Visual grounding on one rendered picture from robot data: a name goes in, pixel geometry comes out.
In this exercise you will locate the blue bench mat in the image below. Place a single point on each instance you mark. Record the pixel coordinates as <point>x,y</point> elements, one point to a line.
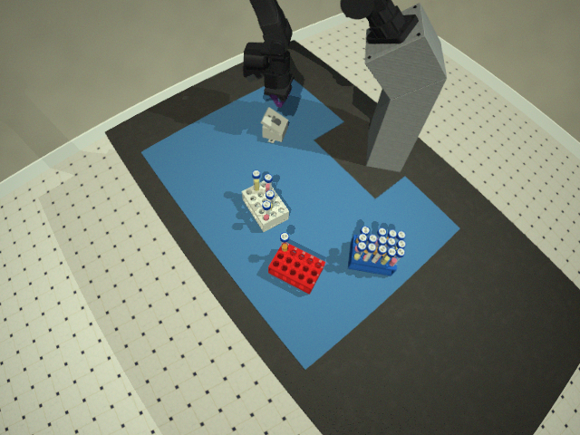
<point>207,164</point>

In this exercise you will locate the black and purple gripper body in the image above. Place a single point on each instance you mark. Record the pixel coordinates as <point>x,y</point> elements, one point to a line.
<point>283,86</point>

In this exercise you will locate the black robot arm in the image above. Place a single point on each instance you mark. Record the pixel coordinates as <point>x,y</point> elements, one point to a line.
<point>388,26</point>

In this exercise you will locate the red tube rack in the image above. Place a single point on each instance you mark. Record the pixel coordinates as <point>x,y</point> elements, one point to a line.
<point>301,271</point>

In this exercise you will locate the test tube with blue cap and pink liquid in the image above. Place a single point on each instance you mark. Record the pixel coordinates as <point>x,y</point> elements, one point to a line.
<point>268,180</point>

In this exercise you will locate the white tube rack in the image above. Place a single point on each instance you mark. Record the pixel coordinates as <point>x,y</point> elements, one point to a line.
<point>277,215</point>

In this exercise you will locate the blue test tube rack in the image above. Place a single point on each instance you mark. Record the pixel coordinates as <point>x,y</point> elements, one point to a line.
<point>369,266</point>

